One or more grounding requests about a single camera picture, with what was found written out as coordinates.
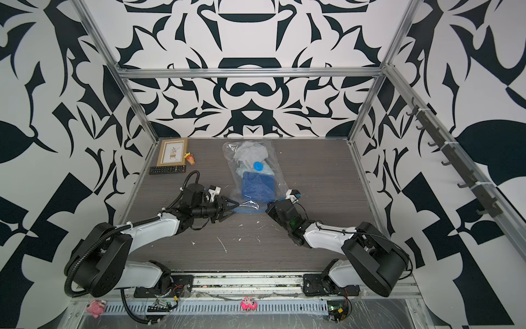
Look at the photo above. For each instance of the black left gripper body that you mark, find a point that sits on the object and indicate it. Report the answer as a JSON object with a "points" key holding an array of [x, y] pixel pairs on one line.
{"points": [[211, 210]]}

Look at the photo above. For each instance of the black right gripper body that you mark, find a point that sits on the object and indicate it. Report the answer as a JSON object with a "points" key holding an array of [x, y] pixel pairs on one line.
{"points": [[272, 213]]}

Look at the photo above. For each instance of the dark blue towel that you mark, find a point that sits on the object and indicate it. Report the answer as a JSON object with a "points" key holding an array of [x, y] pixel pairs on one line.
{"points": [[258, 187]]}

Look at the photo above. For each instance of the clear plastic vacuum bag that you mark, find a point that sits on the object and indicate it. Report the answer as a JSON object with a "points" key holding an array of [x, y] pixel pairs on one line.
{"points": [[281, 187]]}

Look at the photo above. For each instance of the grey towel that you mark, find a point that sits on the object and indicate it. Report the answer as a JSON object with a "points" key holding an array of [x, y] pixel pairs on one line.
{"points": [[250, 153]]}

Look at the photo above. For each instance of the light teal towel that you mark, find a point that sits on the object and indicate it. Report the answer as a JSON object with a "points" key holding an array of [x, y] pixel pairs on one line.
{"points": [[258, 168]]}

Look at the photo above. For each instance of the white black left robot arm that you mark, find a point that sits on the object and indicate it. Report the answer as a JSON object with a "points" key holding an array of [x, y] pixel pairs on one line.
{"points": [[100, 264]]}

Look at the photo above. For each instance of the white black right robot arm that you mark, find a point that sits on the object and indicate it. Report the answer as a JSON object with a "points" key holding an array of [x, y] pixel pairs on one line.
{"points": [[372, 258]]}

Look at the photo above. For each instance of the black tv remote control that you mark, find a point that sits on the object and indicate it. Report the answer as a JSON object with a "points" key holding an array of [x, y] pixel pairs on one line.
{"points": [[162, 170]]}

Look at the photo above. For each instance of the ice cream cone toy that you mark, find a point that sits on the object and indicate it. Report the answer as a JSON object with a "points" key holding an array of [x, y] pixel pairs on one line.
{"points": [[190, 158]]}

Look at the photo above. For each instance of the small green circuit board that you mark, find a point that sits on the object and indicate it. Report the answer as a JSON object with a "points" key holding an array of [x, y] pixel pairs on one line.
{"points": [[165, 305]]}

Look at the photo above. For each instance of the black electronics box with led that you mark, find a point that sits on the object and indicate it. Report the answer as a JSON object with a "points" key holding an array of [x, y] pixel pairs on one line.
{"points": [[339, 312]]}

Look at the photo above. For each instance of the wooden picture frame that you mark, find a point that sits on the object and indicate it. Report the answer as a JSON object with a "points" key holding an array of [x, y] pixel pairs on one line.
{"points": [[172, 152]]}

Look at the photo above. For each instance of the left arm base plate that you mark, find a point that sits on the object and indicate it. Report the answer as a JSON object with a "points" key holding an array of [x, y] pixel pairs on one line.
{"points": [[173, 286]]}

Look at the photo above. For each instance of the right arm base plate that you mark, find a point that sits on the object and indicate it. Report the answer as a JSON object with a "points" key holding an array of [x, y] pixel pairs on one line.
{"points": [[322, 285]]}

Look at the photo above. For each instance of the magenta toy on rail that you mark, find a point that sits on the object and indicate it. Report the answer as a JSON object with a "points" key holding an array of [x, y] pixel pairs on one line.
{"points": [[249, 304]]}

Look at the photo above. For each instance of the white slotted cable duct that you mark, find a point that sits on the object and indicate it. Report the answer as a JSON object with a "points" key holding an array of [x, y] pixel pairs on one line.
{"points": [[222, 307]]}

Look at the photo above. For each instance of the pink toy on rail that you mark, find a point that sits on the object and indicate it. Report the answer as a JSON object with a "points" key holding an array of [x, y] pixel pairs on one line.
{"points": [[96, 308]]}

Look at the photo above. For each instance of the black wall hook rack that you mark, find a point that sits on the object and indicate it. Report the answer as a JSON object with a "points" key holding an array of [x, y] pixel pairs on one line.
{"points": [[456, 157]]}

